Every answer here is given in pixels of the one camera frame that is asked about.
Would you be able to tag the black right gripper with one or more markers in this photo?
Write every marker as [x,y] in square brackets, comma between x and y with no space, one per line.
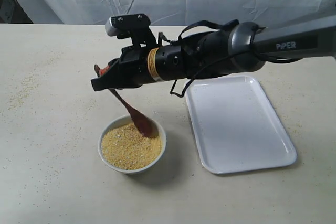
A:
[198,56]

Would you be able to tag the dark red wooden spoon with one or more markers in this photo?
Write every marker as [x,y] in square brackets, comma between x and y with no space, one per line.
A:
[142,123]

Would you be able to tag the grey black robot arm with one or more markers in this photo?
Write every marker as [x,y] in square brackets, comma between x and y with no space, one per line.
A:
[250,45]

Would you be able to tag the yellow granular crumbs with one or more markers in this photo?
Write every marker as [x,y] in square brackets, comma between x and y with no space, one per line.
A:
[126,148]

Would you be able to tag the white ceramic bowl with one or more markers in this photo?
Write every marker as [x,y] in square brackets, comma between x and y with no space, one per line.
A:
[157,128]

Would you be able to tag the white rectangular plastic tray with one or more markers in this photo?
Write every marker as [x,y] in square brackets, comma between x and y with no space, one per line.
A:
[235,126]

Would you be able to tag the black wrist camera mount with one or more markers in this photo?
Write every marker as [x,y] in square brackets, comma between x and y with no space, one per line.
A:
[134,26]

